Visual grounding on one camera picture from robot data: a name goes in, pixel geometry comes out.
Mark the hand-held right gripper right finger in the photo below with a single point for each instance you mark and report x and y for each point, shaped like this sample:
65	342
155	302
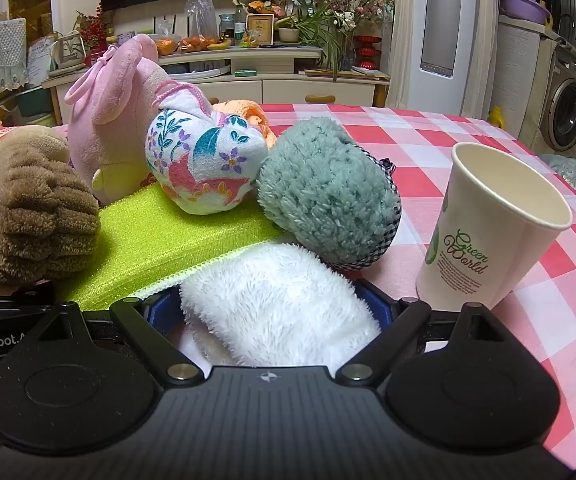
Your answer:
375	305

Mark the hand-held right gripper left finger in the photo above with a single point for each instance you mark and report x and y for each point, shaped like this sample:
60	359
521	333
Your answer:
165	310

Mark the white fluffy cloth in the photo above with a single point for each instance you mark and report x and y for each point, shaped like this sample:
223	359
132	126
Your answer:
268	300

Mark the yellow-green cloth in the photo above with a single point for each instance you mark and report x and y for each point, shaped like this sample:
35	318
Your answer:
167	245

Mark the white paper cup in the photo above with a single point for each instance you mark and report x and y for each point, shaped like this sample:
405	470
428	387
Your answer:
473	240

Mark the teal fluffy mitt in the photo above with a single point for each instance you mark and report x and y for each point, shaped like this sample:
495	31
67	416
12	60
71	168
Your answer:
323	195

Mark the brown fluffy towel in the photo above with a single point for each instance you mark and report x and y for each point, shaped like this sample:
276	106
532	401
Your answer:
32	210

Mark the floral cloth pouch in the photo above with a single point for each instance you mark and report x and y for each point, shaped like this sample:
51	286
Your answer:
202	160

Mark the red checkered tablecloth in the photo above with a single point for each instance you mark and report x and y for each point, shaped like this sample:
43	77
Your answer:
543	310

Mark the plain orange cloth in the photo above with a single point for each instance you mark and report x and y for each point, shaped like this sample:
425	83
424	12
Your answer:
255	115

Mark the pink towel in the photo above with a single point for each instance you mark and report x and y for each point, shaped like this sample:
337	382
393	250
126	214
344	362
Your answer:
117	100

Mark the yellow bottle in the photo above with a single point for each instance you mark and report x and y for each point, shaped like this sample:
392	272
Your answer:
496	117

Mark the cream TV cabinet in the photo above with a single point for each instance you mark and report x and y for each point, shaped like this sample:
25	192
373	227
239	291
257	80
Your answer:
288	90

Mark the stack of books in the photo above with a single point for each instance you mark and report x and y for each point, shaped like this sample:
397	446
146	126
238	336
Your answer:
348	73

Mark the dark green storage box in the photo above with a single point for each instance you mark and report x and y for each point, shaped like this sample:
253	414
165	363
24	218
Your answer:
32	102

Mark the small green box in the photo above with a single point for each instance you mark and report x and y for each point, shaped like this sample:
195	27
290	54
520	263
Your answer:
246	73

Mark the red lantern ornament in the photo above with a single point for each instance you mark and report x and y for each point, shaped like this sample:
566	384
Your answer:
368	52

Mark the white tower air conditioner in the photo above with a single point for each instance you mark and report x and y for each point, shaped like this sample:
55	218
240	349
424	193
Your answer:
473	60

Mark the bag of oranges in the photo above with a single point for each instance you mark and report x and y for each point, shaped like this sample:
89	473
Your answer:
166	46
197	42

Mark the bananas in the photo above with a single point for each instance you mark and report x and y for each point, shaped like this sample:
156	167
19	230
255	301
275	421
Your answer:
217	45

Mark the white covered cabinet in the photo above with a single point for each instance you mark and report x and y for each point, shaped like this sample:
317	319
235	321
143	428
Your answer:
523	70

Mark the silver washing machine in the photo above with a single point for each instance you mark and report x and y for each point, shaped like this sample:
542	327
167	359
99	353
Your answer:
568	105

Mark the potted green plant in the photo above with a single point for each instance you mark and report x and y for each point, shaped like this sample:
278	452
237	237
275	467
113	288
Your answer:
289	35

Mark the glass jar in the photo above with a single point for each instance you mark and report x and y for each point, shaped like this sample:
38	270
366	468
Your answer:
226	27

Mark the red berry branches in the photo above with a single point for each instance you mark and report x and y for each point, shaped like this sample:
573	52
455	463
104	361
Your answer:
92	30

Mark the wooden chair with lace cover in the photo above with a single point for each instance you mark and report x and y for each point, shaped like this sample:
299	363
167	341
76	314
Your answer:
5	50

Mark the green bottle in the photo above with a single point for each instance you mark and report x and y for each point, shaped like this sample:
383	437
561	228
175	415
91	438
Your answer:
239	27

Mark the purple basin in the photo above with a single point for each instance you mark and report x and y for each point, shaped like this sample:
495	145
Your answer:
520	7

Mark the wooden photo frame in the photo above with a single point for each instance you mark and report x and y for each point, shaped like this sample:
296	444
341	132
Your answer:
259	30

